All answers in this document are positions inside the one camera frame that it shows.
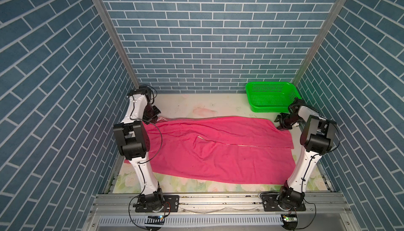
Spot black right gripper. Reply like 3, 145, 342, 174
275, 114, 301, 131

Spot pink long pants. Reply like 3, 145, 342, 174
124, 116, 296, 186

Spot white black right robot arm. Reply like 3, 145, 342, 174
275, 97, 337, 211

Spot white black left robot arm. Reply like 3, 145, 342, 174
113, 85, 164, 212

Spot green plastic basket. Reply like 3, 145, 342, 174
245, 82, 301, 113

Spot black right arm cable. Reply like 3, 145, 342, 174
259, 155, 318, 231

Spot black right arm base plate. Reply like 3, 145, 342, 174
259, 192, 306, 212

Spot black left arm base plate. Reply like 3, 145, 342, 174
132, 194, 180, 214

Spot aluminium front rail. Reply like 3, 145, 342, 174
90, 192, 351, 216

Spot white slotted cable duct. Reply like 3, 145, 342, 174
98, 214, 283, 228

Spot aluminium left corner post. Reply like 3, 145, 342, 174
92, 0, 140, 88

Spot aluminium corner post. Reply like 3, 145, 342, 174
92, 0, 140, 88
292, 0, 347, 87

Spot aluminium right corner post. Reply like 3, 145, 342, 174
292, 0, 347, 87

